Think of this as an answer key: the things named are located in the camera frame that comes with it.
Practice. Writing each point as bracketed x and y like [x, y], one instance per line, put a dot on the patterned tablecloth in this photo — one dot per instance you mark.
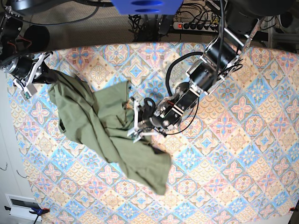
[235, 161]

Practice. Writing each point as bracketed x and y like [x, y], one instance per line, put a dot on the green t-shirt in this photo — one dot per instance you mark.
[100, 120]

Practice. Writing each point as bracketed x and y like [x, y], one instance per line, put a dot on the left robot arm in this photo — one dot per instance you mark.
[239, 22]

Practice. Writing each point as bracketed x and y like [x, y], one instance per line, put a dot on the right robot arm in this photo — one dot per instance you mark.
[16, 50]

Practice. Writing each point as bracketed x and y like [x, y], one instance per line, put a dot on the white wall outlet box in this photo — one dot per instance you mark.
[20, 201]

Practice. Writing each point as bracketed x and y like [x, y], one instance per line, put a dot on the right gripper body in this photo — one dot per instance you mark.
[24, 69]

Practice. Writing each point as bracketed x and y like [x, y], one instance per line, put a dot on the black round stool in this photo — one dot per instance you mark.
[39, 36]

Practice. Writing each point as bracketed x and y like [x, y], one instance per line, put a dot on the blue clamp bottom left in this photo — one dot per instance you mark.
[38, 212]

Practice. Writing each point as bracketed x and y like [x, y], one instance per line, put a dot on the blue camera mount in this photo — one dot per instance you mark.
[167, 7]

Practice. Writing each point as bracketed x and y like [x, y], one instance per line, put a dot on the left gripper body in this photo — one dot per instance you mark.
[148, 114]

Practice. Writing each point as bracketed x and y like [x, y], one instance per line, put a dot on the white power strip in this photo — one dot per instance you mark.
[195, 26]

